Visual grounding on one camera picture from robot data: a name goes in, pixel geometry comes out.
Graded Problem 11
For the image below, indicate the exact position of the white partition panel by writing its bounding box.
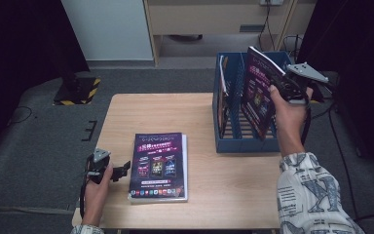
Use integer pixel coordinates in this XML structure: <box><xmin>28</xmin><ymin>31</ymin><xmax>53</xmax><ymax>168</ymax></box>
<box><xmin>60</xmin><ymin>0</ymin><xmax>154</xmax><ymax>61</ymax></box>

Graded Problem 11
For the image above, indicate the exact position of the long black floor cable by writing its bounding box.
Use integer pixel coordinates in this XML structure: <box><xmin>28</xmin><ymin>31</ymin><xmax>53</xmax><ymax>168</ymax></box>
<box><xmin>327</xmin><ymin>106</ymin><xmax>360</xmax><ymax>222</ymax></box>

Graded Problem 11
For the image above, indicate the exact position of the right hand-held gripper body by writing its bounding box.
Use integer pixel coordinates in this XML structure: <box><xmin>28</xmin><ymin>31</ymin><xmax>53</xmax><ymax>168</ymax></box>
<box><xmin>281</xmin><ymin>61</ymin><xmax>329</xmax><ymax>105</ymax></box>

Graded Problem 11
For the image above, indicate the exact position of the thin black floor cable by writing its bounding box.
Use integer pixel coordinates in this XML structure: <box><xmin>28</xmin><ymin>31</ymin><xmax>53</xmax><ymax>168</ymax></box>
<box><xmin>8</xmin><ymin>105</ymin><xmax>33</xmax><ymax>125</ymax></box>

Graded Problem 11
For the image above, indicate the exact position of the light wooden desk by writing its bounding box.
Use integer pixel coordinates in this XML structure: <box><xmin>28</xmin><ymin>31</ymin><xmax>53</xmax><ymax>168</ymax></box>
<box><xmin>142</xmin><ymin>0</ymin><xmax>317</xmax><ymax>67</ymax></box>

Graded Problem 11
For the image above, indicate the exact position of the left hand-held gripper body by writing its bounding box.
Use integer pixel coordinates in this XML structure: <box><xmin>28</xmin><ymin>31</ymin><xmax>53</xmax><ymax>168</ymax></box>
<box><xmin>86</xmin><ymin>147</ymin><xmax>112</xmax><ymax>185</ymax></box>

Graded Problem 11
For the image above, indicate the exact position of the black curtain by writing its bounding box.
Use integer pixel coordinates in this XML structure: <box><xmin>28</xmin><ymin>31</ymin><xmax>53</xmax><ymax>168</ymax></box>
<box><xmin>0</xmin><ymin>0</ymin><xmax>91</xmax><ymax>164</ymax></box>
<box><xmin>296</xmin><ymin>0</ymin><xmax>374</xmax><ymax>178</ymax></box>

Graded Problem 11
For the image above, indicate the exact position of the white-backed magazine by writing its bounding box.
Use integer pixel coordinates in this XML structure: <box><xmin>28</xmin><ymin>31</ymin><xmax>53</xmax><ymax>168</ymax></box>
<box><xmin>128</xmin><ymin>134</ymin><xmax>189</xmax><ymax>205</ymax></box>

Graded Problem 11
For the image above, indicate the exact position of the person's right hand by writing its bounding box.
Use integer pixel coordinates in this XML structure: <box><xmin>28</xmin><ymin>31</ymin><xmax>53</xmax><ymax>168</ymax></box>
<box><xmin>268</xmin><ymin>84</ymin><xmax>315</xmax><ymax>158</ymax></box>

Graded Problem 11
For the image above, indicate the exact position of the person's left hand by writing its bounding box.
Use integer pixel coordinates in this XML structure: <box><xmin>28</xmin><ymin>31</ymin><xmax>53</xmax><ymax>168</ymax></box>
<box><xmin>83</xmin><ymin>163</ymin><xmax>114</xmax><ymax>210</ymax></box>

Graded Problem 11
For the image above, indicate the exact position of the black socket cable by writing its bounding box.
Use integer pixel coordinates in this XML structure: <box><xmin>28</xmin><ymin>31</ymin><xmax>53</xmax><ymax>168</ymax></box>
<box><xmin>257</xmin><ymin>4</ymin><xmax>277</xmax><ymax>53</ymax></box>

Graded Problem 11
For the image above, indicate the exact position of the blue file rack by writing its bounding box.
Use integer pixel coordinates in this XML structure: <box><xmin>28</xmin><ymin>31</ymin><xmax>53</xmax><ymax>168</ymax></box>
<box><xmin>211</xmin><ymin>51</ymin><xmax>294</xmax><ymax>154</ymax></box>

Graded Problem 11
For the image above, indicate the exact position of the thin dark gripper cable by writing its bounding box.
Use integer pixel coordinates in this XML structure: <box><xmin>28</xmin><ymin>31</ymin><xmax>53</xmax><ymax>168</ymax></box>
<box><xmin>78</xmin><ymin>154</ymin><xmax>94</xmax><ymax>218</ymax></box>

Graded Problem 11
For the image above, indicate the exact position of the thick black gripper cable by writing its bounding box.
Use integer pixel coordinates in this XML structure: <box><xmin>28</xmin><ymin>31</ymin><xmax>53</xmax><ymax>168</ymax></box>
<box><xmin>300</xmin><ymin>97</ymin><xmax>313</xmax><ymax>146</ymax></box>

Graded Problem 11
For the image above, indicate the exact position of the purple-backed magazine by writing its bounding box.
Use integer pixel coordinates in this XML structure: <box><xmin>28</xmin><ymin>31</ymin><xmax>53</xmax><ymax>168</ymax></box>
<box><xmin>128</xmin><ymin>132</ymin><xmax>187</xmax><ymax>201</ymax></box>

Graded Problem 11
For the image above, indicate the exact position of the stack of purple magazines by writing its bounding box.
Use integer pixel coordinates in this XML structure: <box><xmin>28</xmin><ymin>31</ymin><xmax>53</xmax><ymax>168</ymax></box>
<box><xmin>240</xmin><ymin>46</ymin><xmax>287</xmax><ymax>140</ymax></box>

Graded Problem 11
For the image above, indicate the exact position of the looped black cable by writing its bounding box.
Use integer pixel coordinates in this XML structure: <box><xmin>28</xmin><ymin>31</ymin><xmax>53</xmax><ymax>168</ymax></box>
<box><xmin>282</xmin><ymin>33</ymin><xmax>304</xmax><ymax>60</ymax></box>

